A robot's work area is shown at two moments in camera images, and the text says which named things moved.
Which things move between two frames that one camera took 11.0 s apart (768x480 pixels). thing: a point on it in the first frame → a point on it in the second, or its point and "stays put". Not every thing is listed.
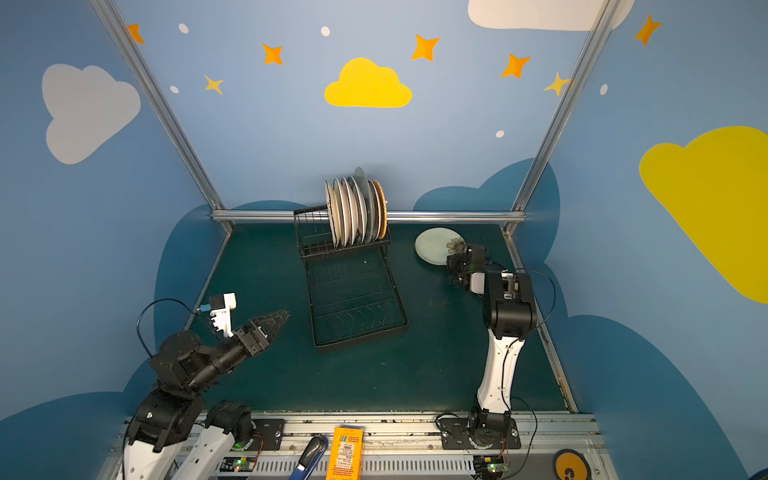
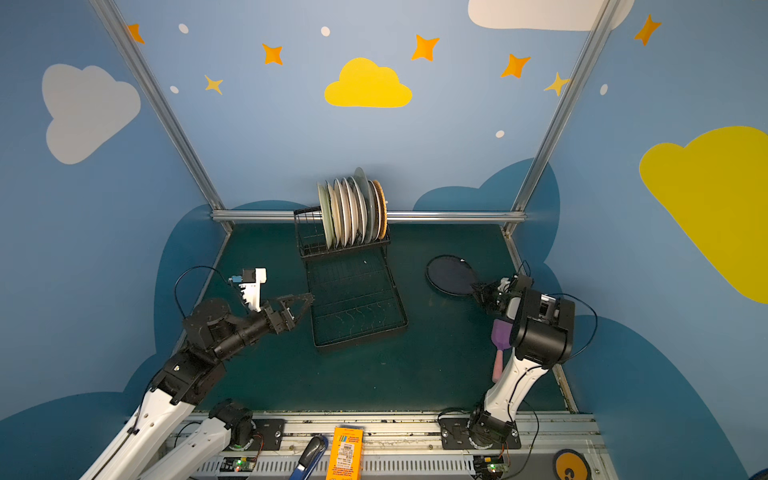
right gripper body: [459, 260] → [498, 294]
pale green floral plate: [435, 244] → [328, 227]
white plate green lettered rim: [360, 207] stays put
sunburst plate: [352, 209] stays put
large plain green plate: [368, 202] stays put
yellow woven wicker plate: [383, 213] stays put
